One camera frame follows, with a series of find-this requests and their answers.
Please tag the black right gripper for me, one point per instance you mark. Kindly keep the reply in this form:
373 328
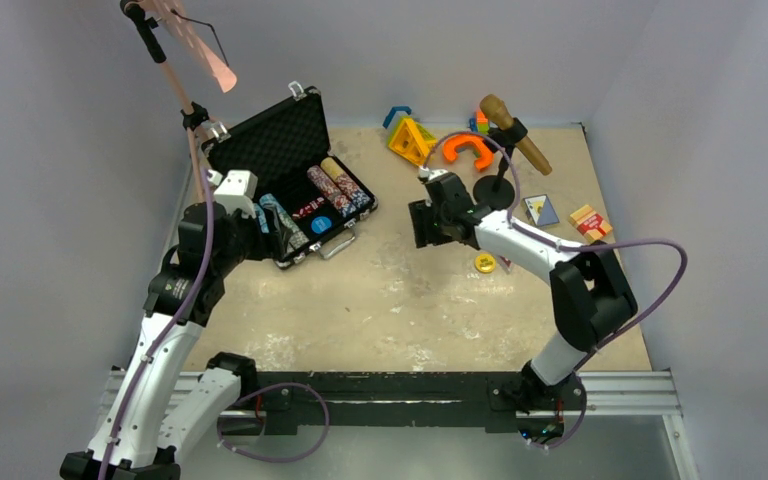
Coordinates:
420 211

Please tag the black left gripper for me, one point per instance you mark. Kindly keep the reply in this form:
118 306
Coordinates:
270 245

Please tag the green 20 chip stack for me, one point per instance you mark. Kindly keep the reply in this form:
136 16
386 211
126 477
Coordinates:
297 238

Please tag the blue small blind button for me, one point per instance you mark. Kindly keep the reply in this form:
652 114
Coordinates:
321 224

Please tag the light blue 10 chip stack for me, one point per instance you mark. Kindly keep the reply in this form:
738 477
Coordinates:
270 202

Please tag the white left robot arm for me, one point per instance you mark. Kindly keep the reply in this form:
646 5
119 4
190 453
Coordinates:
141 437

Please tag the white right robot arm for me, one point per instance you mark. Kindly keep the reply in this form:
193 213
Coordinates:
591 297

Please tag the red dice row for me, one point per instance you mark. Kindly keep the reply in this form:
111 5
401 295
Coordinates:
308 208

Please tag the black poker chip case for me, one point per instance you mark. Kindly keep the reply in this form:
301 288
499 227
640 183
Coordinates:
278 145

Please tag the yellow big blind button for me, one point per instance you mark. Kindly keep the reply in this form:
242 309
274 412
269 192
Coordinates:
485 263

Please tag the orange curved toy track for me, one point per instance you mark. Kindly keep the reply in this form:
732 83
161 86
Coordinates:
460 143

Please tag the red triangular button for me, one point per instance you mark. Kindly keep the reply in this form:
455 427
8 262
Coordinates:
504 263

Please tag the purple red blue chip row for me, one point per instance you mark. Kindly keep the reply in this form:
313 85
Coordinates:
331 191

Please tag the yellow triangular toy block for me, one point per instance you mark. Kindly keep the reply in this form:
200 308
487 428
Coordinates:
410 140

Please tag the yellow red blue chip row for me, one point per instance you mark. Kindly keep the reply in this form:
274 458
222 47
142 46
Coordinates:
345 182

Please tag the blue playing card box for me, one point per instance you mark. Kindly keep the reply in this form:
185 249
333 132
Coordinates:
540 211

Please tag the blue orange toy blocks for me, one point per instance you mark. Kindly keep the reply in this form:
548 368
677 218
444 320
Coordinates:
478 122

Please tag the brown wooden microphone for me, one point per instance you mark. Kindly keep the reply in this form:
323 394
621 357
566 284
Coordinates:
495 110

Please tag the blue angled toy piece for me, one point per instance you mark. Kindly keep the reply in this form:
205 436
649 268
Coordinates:
395 114

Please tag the red playing card box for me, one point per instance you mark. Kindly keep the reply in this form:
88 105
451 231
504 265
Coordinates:
590 224

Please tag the pink tripod stand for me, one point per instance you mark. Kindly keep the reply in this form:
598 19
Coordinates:
146 16

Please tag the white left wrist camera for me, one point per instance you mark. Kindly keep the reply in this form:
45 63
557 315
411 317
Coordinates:
234 191

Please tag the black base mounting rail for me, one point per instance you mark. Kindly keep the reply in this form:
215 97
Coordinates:
496 402

